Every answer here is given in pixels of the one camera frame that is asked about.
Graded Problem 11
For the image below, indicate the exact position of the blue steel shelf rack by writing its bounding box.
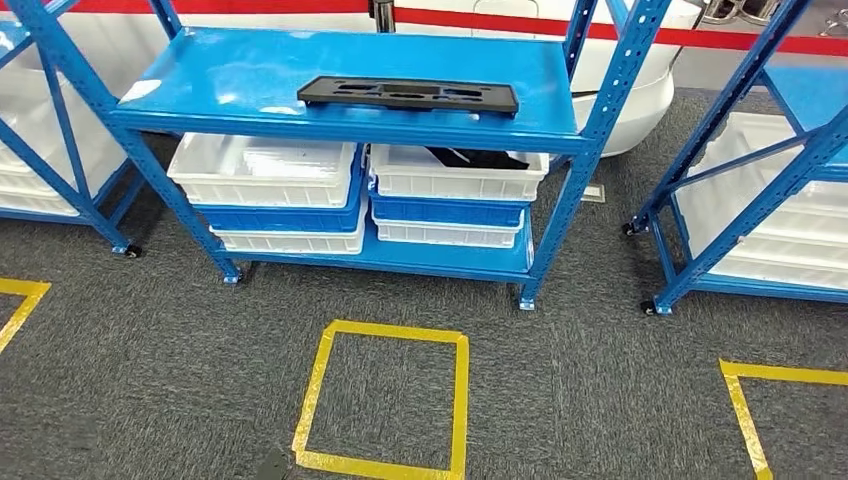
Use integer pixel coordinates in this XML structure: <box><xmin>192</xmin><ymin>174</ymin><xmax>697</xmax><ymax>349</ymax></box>
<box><xmin>622</xmin><ymin>0</ymin><xmax>848</xmax><ymax>317</ymax></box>
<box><xmin>0</xmin><ymin>0</ymin><xmax>674</xmax><ymax>311</ymax></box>
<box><xmin>0</xmin><ymin>19</ymin><xmax>147</xmax><ymax>260</ymax></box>

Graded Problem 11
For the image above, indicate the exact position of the black cloth item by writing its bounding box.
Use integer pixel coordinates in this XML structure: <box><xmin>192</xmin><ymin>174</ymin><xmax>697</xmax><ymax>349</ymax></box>
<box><xmin>425</xmin><ymin>146</ymin><xmax>531</xmax><ymax>172</ymax></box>

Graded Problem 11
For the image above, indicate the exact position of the yellow floor tape square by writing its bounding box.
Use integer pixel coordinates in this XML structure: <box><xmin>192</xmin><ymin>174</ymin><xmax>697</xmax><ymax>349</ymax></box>
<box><xmin>718</xmin><ymin>358</ymin><xmax>848</xmax><ymax>480</ymax></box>

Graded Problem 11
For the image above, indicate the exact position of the black stanchion post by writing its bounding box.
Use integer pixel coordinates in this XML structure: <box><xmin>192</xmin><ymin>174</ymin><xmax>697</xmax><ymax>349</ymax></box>
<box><xmin>368</xmin><ymin>0</ymin><xmax>397</xmax><ymax>34</ymax></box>

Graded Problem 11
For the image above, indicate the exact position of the black plastic panel part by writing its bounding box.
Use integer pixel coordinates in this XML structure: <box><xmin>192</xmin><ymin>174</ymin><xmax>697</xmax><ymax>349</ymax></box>
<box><xmin>296</xmin><ymin>76</ymin><xmax>520</xmax><ymax>118</ymax></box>

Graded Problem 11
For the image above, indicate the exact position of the white car body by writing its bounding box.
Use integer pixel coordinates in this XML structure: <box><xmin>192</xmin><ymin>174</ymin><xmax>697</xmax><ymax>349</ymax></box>
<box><xmin>0</xmin><ymin>0</ymin><xmax>705</xmax><ymax>158</ymax></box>

